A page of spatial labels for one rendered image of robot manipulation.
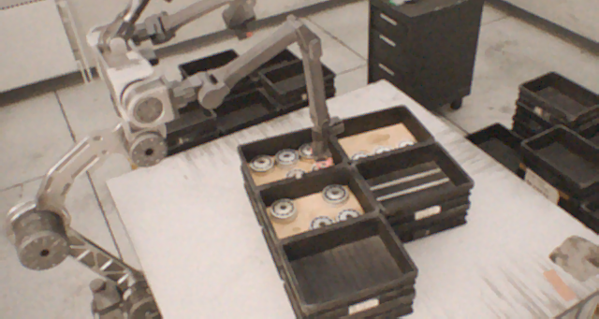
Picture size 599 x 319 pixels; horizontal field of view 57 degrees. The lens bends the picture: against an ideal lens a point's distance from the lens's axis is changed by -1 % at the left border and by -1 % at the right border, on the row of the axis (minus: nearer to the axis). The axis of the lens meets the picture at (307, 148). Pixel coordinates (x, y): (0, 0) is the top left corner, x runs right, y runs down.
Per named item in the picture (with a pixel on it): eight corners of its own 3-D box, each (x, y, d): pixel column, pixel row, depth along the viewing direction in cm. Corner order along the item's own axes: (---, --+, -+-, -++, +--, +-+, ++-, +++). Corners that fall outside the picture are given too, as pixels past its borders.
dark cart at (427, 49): (402, 137, 390) (411, 17, 335) (366, 107, 422) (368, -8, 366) (468, 109, 412) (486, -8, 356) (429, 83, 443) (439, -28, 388)
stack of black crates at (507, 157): (542, 187, 322) (550, 156, 308) (504, 207, 311) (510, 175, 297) (491, 151, 350) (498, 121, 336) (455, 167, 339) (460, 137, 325)
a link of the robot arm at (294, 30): (297, 4, 184) (313, 17, 177) (310, 33, 194) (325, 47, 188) (184, 81, 180) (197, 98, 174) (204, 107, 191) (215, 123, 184)
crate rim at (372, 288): (304, 315, 173) (304, 311, 171) (276, 247, 195) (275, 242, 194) (420, 277, 182) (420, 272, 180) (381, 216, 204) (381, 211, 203)
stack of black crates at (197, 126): (166, 199, 330) (149, 139, 302) (151, 172, 351) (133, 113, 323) (227, 176, 344) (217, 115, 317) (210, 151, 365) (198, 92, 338)
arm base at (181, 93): (166, 107, 181) (158, 75, 173) (189, 99, 184) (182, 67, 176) (175, 120, 175) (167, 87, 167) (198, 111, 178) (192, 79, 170)
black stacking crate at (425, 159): (380, 234, 211) (381, 212, 204) (349, 185, 233) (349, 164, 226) (472, 206, 220) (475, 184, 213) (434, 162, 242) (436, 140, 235)
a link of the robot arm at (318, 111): (292, 30, 190) (308, 45, 183) (307, 23, 191) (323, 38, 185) (308, 119, 222) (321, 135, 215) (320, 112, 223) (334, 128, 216)
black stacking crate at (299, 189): (279, 265, 201) (276, 243, 194) (257, 210, 224) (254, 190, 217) (379, 234, 210) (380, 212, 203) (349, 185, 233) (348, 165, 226)
